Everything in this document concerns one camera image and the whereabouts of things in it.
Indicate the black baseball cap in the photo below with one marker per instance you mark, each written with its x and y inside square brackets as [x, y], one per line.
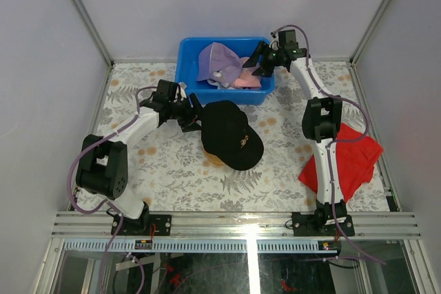
[227, 135]

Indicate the floral table mat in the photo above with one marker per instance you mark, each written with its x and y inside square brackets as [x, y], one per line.
[169, 170]

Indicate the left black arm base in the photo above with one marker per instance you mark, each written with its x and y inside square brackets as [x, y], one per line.
[155, 225]

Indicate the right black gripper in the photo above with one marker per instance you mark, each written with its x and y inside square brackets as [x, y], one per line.
[262, 49]

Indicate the purple baseball cap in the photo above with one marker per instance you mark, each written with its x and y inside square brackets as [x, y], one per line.
[218, 63]

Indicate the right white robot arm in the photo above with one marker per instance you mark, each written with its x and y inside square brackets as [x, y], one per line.
[322, 118]

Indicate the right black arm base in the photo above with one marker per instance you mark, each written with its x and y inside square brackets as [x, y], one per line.
[310, 225]

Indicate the aluminium front rail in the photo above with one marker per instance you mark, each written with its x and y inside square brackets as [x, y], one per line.
[210, 225]

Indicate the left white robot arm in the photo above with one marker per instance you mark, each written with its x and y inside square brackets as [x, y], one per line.
[102, 167]

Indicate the wooden hat stand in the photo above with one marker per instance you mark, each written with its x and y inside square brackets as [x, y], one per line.
[215, 160]

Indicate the blue plastic bin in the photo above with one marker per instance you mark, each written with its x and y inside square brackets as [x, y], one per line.
[187, 70]

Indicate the red cloth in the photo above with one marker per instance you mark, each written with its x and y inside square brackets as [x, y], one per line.
[355, 162]

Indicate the slotted cable duct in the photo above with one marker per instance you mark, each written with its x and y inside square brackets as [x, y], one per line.
[222, 246]

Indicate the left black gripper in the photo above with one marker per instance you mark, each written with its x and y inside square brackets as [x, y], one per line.
[190, 124]

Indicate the pink baseball cap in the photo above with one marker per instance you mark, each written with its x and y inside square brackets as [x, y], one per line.
[243, 77]

